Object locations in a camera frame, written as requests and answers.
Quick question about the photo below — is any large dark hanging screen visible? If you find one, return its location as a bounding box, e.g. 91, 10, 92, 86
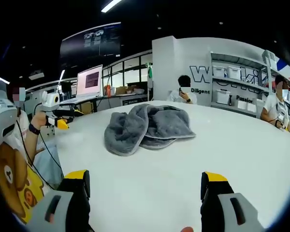
59, 22, 122, 59

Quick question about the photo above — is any person's bear print shirt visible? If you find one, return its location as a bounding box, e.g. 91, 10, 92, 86
0, 106, 65, 224

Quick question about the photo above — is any black cable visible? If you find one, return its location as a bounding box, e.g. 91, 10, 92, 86
15, 119, 63, 190

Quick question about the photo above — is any white table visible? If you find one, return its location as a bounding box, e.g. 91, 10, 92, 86
36, 100, 290, 232

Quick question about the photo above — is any grey metal shelf rack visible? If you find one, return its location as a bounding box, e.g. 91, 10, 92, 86
209, 50, 272, 116

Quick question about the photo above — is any ceiling light strip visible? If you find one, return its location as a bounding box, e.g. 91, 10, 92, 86
101, 0, 123, 13

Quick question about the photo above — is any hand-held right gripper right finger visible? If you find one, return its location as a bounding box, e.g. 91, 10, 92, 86
200, 171, 265, 232

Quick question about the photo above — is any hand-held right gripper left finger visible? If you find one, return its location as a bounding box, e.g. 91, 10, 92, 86
26, 169, 95, 232

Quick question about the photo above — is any dark wristband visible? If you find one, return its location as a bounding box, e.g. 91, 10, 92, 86
28, 122, 41, 135

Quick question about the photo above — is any grey towel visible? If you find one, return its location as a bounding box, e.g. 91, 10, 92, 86
103, 103, 197, 157

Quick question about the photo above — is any white storage box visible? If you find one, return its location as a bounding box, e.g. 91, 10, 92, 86
216, 88, 232, 105
212, 64, 227, 78
226, 66, 243, 80
236, 100, 254, 112

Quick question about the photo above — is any cardboard box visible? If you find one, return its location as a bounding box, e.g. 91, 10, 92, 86
114, 86, 129, 96
80, 101, 94, 115

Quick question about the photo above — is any computer monitor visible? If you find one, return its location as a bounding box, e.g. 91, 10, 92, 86
76, 64, 104, 98

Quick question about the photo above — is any white chest-worn device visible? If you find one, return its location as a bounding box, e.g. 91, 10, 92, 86
0, 89, 18, 151

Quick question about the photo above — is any person's left hand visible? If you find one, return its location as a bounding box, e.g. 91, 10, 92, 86
31, 110, 49, 130

